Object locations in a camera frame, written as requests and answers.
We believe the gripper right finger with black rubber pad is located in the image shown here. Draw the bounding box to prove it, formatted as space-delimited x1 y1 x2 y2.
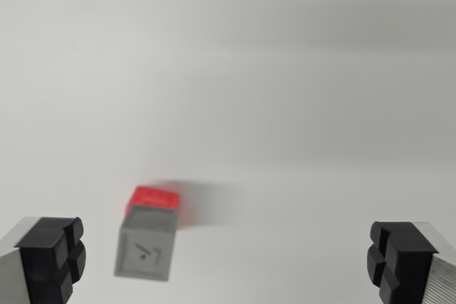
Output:
366 221 456 304

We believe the gripper left finger with black rubber pad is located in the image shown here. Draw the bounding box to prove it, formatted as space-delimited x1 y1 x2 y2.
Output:
0 216 87 304

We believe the grey embossed rubber cube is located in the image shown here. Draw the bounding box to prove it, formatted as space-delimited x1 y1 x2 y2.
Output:
113 205 178 281

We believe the red rubber cube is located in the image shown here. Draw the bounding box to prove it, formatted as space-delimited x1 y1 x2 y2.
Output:
124 185 181 230

